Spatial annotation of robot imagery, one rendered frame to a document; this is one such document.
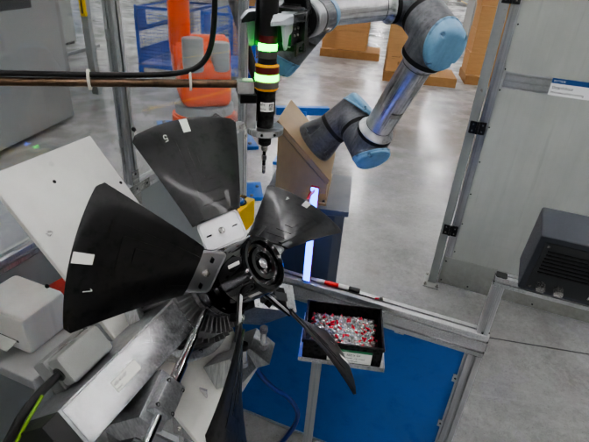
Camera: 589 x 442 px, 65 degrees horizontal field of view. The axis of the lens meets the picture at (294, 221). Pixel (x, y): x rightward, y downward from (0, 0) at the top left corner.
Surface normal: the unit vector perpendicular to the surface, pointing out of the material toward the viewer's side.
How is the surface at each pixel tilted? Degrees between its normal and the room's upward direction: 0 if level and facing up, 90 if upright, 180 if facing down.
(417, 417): 90
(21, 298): 0
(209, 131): 38
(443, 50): 111
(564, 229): 15
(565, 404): 0
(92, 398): 50
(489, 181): 90
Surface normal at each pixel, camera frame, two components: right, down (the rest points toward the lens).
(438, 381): -0.38, 0.43
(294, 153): -0.15, 0.48
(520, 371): 0.07, -0.87
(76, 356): 0.75, -0.37
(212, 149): 0.26, -0.37
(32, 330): 0.92, 0.24
